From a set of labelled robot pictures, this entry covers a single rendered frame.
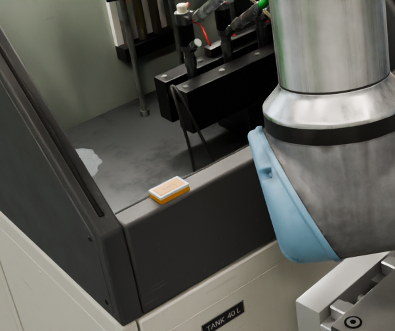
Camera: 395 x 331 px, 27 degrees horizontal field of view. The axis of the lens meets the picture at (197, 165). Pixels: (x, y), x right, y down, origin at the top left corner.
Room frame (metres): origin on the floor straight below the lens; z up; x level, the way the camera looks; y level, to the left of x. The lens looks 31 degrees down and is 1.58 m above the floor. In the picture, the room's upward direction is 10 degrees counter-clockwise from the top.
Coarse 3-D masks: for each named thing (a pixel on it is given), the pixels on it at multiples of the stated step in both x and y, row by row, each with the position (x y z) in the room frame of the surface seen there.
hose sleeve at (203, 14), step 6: (210, 0) 1.21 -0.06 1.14; (216, 0) 1.19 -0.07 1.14; (222, 0) 1.19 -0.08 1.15; (204, 6) 1.22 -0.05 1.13; (210, 6) 1.21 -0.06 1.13; (216, 6) 1.20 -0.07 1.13; (198, 12) 1.24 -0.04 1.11; (204, 12) 1.23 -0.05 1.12; (210, 12) 1.22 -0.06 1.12; (204, 18) 1.24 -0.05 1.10
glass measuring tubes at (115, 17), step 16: (128, 0) 1.56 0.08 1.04; (144, 0) 1.58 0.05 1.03; (160, 0) 1.59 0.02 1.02; (112, 16) 1.54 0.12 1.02; (144, 16) 1.57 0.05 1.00; (160, 16) 1.59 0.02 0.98; (112, 32) 1.54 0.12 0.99; (144, 32) 1.54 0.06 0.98; (160, 32) 1.56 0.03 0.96; (128, 48) 1.52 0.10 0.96; (144, 48) 1.53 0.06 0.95; (160, 48) 1.55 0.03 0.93
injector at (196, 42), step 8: (176, 16) 1.30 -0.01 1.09; (176, 24) 1.30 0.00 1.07; (184, 24) 1.29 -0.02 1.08; (192, 24) 1.30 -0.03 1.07; (184, 32) 1.29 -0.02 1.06; (192, 32) 1.29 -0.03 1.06; (184, 40) 1.29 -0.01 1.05; (192, 40) 1.29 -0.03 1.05; (184, 48) 1.29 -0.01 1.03; (192, 48) 1.28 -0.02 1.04; (184, 56) 1.30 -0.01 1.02; (192, 56) 1.30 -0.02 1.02; (192, 64) 1.29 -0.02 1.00; (192, 72) 1.29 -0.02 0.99
